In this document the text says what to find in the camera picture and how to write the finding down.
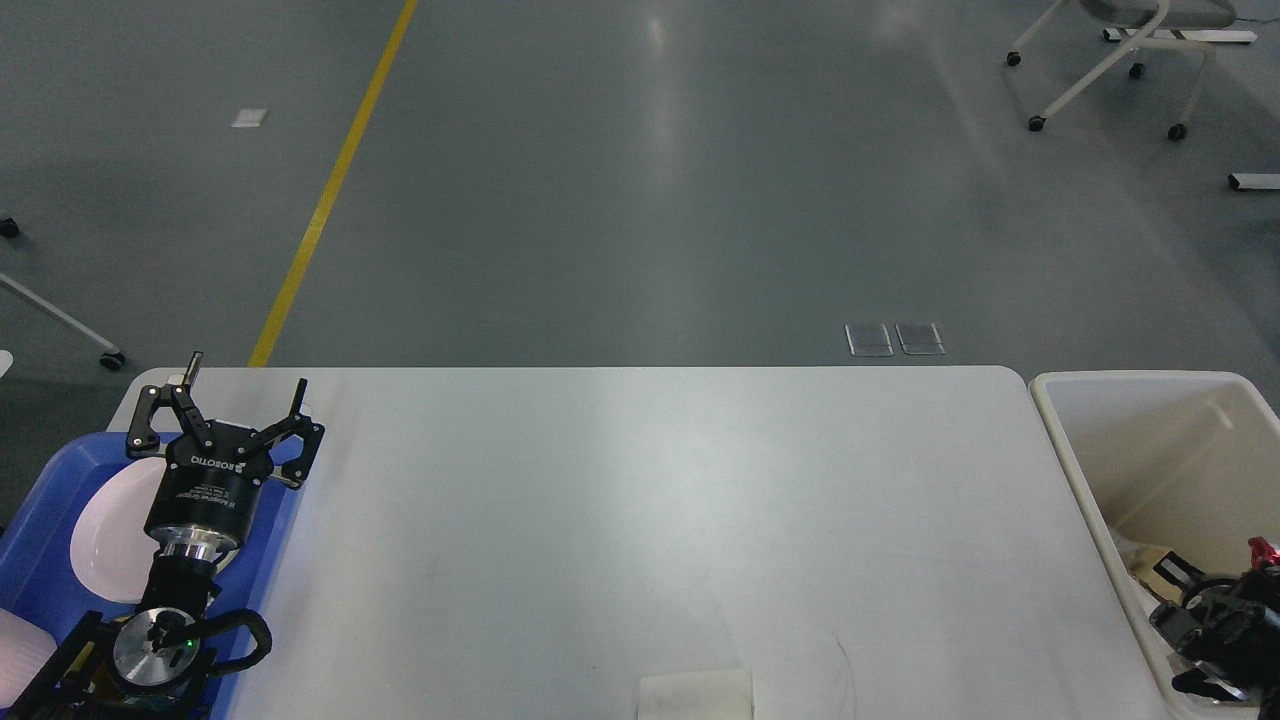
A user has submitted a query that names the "white office chair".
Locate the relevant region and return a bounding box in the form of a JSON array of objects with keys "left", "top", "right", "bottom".
[{"left": 1027, "top": 1, "right": 1236, "bottom": 143}]

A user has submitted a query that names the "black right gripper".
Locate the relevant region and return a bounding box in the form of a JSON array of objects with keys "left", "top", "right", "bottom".
[{"left": 1149, "top": 551, "right": 1279, "bottom": 703}]

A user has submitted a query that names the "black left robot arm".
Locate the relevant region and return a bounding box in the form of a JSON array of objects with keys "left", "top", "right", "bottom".
[{"left": 5, "top": 352, "right": 325, "bottom": 719}]

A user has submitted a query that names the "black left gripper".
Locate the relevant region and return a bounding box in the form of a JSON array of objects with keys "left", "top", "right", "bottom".
[{"left": 125, "top": 351, "right": 326, "bottom": 553}]

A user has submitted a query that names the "white bar on floor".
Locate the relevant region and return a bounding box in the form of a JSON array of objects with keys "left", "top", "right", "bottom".
[{"left": 1228, "top": 173, "right": 1280, "bottom": 192}]

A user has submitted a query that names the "beige plastic bin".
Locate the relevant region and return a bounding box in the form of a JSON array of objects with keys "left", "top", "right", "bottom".
[{"left": 1029, "top": 370, "right": 1279, "bottom": 719}]

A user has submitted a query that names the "white paper cup lying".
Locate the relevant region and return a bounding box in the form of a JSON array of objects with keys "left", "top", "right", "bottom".
[{"left": 635, "top": 667, "right": 755, "bottom": 719}]

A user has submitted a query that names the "red foil wrapper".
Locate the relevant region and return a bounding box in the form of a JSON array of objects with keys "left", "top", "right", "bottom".
[{"left": 1247, "top": 536, "right": 1280, "bottom": 571}]

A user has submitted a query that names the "pink plate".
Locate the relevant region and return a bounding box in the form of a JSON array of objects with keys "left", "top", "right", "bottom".
[{"left": 69, "top": 457, "right": 169, "bottom": 605}]

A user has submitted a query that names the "white chair base left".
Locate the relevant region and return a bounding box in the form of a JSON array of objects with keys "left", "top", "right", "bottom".
[{"left": 1, "top": 272, "right": 127, "bottom": 372}]

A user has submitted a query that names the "blue plastic tray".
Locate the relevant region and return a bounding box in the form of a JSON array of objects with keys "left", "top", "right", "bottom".
[{"left": 1, "top": 432, "right": 300, "bottom": 642}]

